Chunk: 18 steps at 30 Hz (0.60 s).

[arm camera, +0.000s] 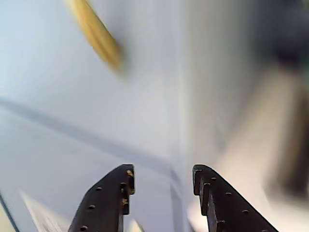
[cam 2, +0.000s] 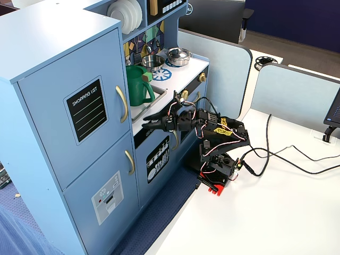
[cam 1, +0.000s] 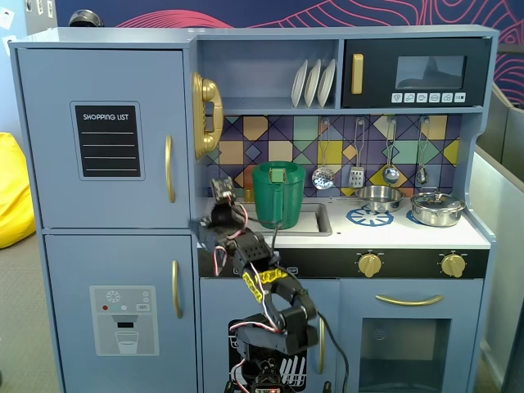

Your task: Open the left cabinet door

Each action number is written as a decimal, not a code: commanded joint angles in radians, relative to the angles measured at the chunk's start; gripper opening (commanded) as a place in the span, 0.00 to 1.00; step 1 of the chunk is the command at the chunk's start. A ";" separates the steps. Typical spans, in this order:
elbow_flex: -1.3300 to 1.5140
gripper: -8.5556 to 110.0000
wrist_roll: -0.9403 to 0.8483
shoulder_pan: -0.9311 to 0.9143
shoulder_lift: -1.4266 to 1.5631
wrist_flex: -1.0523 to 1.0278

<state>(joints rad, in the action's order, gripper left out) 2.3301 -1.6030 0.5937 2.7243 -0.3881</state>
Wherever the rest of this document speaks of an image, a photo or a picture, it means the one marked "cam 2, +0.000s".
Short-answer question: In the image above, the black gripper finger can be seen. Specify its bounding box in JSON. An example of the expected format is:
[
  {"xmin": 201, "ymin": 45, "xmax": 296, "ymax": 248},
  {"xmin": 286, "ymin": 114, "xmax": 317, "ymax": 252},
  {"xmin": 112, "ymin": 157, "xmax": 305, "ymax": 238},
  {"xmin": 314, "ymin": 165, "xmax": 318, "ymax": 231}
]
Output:
[
  {"xmin": 142, "ymin": 112, "xmax": 169, "ymax": 123},
  {"xmin": 141, "ymin": 121, "xmax": 167, "ymax": 131}
]

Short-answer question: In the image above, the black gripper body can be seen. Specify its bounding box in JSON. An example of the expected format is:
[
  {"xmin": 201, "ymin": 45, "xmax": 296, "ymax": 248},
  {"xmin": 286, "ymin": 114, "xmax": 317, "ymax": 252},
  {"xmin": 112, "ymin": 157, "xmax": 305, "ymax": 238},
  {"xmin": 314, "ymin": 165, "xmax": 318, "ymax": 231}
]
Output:
[{"xmin": 164, "ymin": 105, "xmax": 199, "ymax": 133}]

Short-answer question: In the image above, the long gold door handle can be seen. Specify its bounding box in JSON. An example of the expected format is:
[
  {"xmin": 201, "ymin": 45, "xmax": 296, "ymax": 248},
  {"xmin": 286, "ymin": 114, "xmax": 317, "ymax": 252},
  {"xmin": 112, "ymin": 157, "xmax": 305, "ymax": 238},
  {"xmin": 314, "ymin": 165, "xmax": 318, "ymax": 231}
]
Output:
[{"xmin": 115, "ymin": 85, "xmax": 129, "ymax": 124}]

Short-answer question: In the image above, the blue shopping list cabinet door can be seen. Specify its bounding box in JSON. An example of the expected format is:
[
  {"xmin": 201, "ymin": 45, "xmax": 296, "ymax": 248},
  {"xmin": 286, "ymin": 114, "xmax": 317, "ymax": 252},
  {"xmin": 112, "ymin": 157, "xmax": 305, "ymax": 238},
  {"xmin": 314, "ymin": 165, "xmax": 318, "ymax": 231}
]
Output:
[{"xmin": 17, "ymin": 26, "xmax": 133, "ymax": 192}]

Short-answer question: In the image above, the blue oven door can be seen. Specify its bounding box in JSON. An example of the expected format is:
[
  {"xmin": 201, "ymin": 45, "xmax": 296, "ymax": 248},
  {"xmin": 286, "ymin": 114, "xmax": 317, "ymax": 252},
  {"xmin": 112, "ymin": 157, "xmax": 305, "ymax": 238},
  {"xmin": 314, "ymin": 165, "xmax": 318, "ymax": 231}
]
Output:
[{"xmin": 180, "ymin": 79, "xmax": 208, "ymax": 139}]

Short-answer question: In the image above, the open steel pot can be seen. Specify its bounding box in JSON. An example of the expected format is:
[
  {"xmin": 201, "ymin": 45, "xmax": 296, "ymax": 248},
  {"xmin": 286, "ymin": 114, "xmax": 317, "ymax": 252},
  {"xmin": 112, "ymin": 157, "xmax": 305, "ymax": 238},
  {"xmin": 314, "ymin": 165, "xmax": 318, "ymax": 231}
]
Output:
[{"xmin": 141, "ymin": 55, "xmax": 166, "ymax": 72}]

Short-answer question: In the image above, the blue dishwasher print door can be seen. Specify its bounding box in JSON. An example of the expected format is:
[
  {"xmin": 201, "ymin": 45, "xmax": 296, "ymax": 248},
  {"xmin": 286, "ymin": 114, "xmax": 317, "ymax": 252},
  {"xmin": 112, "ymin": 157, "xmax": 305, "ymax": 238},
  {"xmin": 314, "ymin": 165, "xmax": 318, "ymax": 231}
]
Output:
[{"xmin": 134, "ymin": 129, "xmax": 182, "ymax": 211}]

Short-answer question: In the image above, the blue ice dispenser cabinet door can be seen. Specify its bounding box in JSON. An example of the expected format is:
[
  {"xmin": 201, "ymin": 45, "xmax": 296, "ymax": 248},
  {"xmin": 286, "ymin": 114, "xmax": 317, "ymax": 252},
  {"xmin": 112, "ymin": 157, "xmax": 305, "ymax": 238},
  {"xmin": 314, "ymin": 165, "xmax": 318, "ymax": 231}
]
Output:
[{"xmin": 63, "ymin": 132, "xmax": 141, "ymax": 255}]

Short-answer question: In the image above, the grey toy sink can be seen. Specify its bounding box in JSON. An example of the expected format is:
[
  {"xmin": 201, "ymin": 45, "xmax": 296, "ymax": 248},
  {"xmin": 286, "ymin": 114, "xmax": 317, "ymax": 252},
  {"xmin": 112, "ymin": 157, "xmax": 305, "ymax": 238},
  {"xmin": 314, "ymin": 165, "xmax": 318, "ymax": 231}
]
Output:
[{"xmin": 130, "ymin": 84, "xmax": 168, "ymax": 122}]

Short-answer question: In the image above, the green plastic pitcher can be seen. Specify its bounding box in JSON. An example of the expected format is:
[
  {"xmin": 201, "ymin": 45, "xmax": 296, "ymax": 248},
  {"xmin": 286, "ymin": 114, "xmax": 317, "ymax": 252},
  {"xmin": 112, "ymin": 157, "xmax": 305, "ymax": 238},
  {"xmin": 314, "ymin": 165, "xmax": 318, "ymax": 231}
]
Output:
[{"xmin": 125, "ymin": 65, "xmax": 156, "ymax": 107}]

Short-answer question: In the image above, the steel pot with lid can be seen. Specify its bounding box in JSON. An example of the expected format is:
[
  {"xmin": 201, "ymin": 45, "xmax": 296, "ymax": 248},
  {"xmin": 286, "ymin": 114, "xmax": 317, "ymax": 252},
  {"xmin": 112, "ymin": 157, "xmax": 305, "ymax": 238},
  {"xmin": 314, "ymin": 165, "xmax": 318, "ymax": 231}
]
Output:
[{"xmin": 164, "ymin": 47, "xmax": 193, "ymax": 67}]

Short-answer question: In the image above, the large pale blue desk divider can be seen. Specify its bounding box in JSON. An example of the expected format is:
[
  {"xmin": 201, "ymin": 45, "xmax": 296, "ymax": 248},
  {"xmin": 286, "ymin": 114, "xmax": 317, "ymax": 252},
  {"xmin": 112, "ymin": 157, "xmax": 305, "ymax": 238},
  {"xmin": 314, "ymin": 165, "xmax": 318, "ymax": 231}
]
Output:
[{"xmin": 177, "ymin": 28, "xmax": 253, "ymax": 121}]

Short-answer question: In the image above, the red table clamp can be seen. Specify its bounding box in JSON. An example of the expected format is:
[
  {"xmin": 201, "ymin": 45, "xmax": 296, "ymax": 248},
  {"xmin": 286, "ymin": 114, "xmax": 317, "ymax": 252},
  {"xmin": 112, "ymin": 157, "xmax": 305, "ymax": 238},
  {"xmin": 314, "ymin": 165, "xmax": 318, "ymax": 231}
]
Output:
[{"xmin": 196, "ymin": 171, "xmax": 230, "ymax": 198}]

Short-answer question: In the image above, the black filament spool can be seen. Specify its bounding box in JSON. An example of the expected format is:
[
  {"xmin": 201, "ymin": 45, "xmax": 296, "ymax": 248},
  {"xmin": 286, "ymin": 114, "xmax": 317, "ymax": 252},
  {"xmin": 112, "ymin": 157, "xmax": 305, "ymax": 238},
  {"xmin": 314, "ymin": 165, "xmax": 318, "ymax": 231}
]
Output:
[{"xmin": 253, "ymin": 55, "xmax": 278, "ymax": 71}]

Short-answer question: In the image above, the black toy microwave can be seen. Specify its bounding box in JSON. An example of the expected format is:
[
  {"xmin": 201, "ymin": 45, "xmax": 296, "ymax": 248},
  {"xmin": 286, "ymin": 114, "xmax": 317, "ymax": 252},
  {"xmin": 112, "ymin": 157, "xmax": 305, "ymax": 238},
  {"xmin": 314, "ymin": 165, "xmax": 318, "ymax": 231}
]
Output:
[{"xmin": 147, "ymin": 0, "xmax": 189, "ymax": 26}]

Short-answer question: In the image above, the black dell monitor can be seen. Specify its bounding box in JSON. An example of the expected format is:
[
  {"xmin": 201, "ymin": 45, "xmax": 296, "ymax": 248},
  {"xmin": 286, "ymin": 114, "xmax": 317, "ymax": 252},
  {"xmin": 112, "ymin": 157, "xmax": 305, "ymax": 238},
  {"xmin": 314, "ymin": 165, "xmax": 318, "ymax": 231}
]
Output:
[{"xmin": 178, "ymin": 0, "xmax": 247, "ymax": 45}]

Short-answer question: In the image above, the small pale blue desk divider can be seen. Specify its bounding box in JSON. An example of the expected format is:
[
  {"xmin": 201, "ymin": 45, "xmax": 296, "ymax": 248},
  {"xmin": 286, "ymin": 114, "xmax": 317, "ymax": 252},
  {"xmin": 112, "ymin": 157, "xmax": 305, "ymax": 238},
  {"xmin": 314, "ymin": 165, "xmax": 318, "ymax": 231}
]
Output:
[{"xmin": 250, "ymin": 63, "xmax": 340, "ymax": 131}]

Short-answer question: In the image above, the black chair armrest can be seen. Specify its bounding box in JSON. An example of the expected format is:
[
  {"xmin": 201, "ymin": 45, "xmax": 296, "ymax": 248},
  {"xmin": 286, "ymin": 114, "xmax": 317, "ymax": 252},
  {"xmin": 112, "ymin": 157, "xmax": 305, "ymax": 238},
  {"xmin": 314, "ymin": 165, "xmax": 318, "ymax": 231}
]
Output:
[{"xmin": 238, "ymin": 8, "xmax": 255, "ymax": 44}]

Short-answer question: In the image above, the light blue toy kitchen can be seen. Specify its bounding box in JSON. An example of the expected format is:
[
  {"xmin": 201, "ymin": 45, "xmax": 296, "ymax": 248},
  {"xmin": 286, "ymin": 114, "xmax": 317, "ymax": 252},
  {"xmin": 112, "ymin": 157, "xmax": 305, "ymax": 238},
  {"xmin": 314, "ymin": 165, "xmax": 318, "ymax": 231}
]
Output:
[{"xmin": 0, "ymin": 0, "xmax": 210, "ymax": 255}]

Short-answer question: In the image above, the computer monitor with lit screen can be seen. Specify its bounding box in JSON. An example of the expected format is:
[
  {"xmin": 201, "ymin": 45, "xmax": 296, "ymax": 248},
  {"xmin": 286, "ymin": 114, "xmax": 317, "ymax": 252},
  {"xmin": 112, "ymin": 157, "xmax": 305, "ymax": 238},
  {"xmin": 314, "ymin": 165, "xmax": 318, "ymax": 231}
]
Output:
[{"xmin": 323, "ymin": 86, "xmax": 340, "ymax": 127}]

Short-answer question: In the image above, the light blue knit cloth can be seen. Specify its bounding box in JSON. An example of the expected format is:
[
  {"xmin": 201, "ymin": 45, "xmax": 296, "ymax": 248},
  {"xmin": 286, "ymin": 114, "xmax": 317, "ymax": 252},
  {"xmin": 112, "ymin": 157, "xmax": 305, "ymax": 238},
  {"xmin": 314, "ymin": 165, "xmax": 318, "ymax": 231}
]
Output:
[{"xmin": 0, "ymin": 203, "xmax": 63, "ymax": 255}]

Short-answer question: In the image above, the short gold door handle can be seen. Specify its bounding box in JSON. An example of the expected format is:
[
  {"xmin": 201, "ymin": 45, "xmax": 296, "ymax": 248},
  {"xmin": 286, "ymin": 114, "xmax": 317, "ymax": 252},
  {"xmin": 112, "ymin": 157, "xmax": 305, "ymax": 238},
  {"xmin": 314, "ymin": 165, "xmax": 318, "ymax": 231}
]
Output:
[{"xmin": 124, "ymin": 150, "xmax": 135, "ymax": 175}]

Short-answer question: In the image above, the black cable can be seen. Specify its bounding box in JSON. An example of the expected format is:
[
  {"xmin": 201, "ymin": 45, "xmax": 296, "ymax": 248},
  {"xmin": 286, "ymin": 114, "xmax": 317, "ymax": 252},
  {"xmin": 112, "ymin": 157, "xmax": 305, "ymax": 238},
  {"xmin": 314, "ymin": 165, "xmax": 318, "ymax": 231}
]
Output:
[
  {"xmin": 240, "ymin": 148, "xmax": 340, "ymax": 175},
  {"xmin": 243, "ymin": 113, "xmax": 273, "ymax": 177},
  {"xmin": 267, "ymin": 144, "xmax": 340, "ymax": 162}
]

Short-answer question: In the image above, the black monitor mount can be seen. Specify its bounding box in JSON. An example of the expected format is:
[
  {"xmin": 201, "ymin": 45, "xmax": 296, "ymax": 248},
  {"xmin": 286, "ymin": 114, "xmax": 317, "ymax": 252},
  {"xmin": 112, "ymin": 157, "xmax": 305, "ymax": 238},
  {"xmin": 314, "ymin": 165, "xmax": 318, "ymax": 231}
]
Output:
[{"xmin": 321, "ymin": 125, "xmax": 338, "ymax": 143}]

